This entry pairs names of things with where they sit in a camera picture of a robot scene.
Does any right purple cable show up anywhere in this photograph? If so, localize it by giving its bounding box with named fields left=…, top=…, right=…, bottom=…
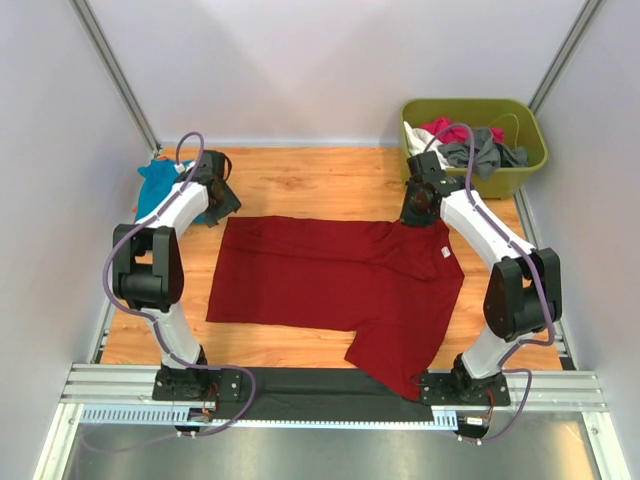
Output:
left=422, top=123, right=557, bottom=446

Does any white t shirt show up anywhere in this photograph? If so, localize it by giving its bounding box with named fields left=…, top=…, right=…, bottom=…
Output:
left=403, top=121, right=451, bottom=169

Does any grey t shirt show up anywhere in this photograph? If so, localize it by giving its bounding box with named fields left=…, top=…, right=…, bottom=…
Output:
left=438, top=127, right=529, bottom=180

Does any olive green plastic bin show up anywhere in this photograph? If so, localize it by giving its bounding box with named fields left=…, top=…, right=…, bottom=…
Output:
left=400, top=98, right=548, bottom=199

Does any dark red t shirt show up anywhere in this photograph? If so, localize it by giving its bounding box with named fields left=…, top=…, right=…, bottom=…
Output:
left=206, top=216, right=464, bottom=401

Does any right aluminium corner post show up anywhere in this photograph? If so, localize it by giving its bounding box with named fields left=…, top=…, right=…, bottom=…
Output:
left=529, top=0, right=605, bottom=115

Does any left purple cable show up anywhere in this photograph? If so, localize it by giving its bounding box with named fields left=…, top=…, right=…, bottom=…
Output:
left=79, top=130, right=261, bottom=454

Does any left aluminium corner post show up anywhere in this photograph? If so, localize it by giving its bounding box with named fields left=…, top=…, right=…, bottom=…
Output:
left=69, top=0, right=161, bottom=154

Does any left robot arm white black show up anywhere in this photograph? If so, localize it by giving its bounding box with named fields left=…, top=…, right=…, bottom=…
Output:
left=103, top=150, right=241, bottom=401

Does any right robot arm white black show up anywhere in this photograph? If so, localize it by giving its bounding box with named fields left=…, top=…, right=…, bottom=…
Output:
left=400, top=151, right=562, bottom=404

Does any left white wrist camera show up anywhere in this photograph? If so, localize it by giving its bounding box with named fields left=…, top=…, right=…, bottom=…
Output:
left=174, top=160, right=197, bottom=176

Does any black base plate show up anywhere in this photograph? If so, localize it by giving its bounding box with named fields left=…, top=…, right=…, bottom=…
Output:
left=152, top=366, right=511, bottom=423

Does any aluminium frame rail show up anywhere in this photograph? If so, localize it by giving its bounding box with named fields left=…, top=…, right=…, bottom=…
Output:
left=35, top=364, right=630, bottom=479

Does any pink t shirt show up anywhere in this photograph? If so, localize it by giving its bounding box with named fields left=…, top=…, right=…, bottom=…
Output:
left=419, top=117, right=504, bottom=144

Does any purple cable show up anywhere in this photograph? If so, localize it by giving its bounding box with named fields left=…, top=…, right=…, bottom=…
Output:
left=79, top=130, right=261, bottom=454
left=422, top=123, right=557, bottom=446

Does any folded blue t shirt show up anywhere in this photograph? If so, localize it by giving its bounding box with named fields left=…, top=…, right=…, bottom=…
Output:
left=135, top=160, right=209, bottom=234

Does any aluminium corner post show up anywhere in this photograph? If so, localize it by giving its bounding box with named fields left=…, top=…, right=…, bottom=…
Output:
left=69, top=0, right=161, bottom=154
left=529, top=0, right=605, bottom=115

